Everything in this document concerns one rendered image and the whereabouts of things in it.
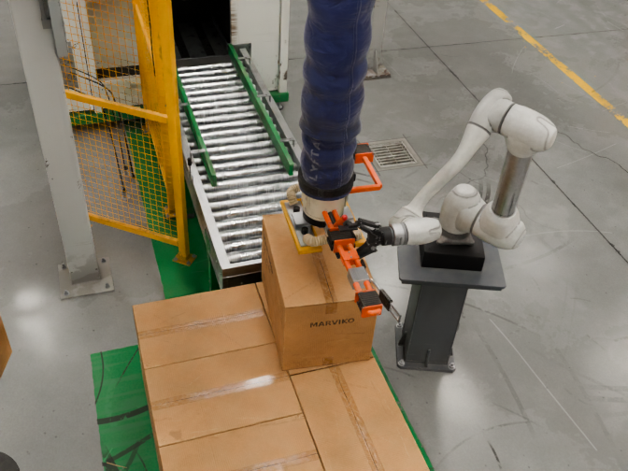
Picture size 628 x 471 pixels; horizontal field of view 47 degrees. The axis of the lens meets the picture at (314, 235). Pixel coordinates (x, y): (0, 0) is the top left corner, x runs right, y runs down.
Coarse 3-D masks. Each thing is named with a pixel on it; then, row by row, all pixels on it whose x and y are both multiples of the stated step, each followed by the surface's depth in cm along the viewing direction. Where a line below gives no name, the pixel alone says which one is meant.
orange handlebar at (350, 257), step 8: (368, 160) 318; (368, 168) 313; (376, 176) 308; (376, 184) 304; (352, 192) 301; (360, 192) 302; (328, 216) 286; (336, 216) 286; (328, 224) 282; (352, 248) 272; (344, 256) 268; (352, 256) 268; (344, 264) 267; (360, 264) 265; (360, 288) 256; (368, 288) 256; (368, 312) 248; (376, 312) 248
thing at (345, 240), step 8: (328, 232) 276; (336, 232) 278; (344, 232) 278; (352, 232) 277; (328, 240) 277; (336, 240) 272; (344, 240) 272; (352, 240) 274; (336, 248) 274; (344, 248) 275
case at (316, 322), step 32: (288, 256) 311; (320, 256) 313; (288, 288) 297; (320, 288) 298; (288, 320) 293; (320, 320) 297; (352, 320) 301; (288, 352) 307; (320, 352) 311; (352, 352) 316
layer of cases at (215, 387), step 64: (192, 320) 334; (256, 320) 336; (192, 384) 306; (256, 384) 308; (320, 384) 310; (384, 384) 312; (192, 448) 282; (256, 448) 284; (320, 448) 286; (384, 448) 287
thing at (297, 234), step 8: (288, 208) 306; (296, 208) 303; (288, 216) 303; (288, 224) 300; (296, 232) 295; (304, 232) 293; (312, 232) 296; (296, 240) 292; (296, 248) 290; (304, 248) 289; (312, 248) 289; (320, 248) 289
